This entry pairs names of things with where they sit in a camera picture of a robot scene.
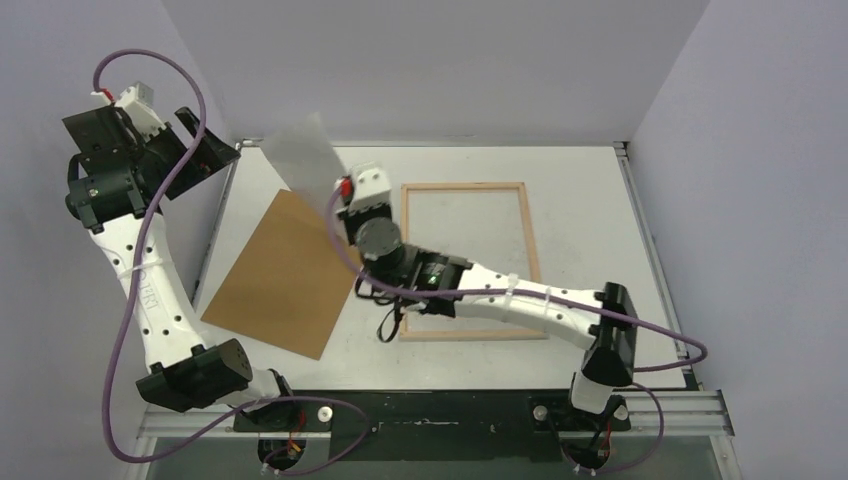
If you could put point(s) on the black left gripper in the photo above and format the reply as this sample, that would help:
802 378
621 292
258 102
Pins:
209 155

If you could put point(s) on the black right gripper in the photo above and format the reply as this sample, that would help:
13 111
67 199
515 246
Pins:
357 220

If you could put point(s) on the light wooden picture frame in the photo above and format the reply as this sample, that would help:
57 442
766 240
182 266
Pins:
488 222

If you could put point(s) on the printed colour photo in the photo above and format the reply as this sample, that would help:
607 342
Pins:
306 161

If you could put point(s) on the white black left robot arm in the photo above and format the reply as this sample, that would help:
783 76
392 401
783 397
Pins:
186 370

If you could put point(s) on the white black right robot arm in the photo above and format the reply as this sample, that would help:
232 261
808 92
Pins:
431 283

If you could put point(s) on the brown backing board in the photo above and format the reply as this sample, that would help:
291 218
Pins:
288 286

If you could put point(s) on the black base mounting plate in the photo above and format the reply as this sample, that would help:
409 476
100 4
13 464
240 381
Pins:
443 425

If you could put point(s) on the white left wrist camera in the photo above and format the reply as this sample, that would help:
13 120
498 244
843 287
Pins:
136 102

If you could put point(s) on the aluminium front rail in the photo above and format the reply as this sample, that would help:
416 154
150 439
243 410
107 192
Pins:
685 413

